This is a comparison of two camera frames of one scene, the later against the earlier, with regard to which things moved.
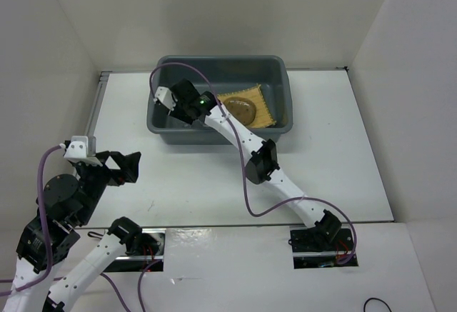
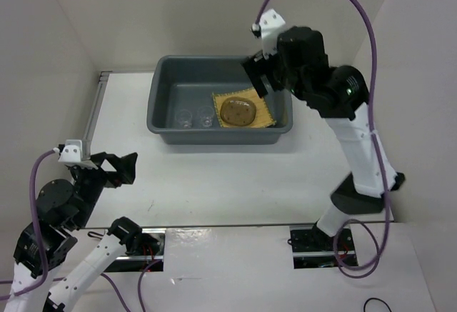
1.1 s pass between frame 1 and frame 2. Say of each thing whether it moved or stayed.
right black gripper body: moved
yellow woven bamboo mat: stayed
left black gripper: stayed
